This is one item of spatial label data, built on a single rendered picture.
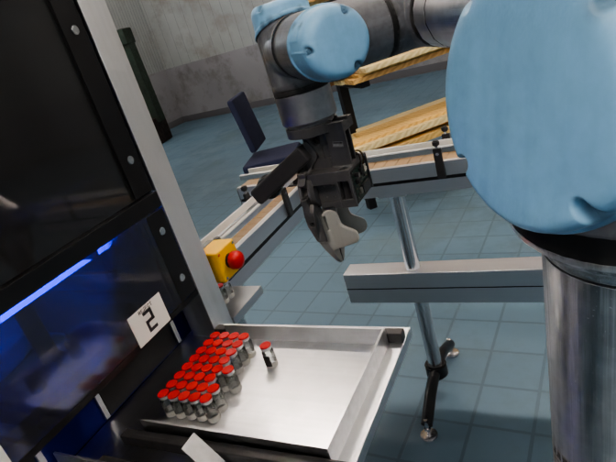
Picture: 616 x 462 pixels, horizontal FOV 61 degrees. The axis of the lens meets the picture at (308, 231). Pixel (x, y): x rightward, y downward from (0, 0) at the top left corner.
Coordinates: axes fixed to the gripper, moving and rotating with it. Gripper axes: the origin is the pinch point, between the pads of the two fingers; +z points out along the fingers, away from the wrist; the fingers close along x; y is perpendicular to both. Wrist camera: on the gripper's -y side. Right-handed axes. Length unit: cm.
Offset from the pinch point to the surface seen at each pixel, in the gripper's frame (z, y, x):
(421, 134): 58, -58, 262
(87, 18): -42, -36, 7
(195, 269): 6.4, -35.6, 8.0
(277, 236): 23, -46, 55
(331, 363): 21.3, -6.7, 0.1
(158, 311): 7.4, -35.5, -4.7
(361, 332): 18.8, -2.4, 5.5
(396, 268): 55, -26, 88
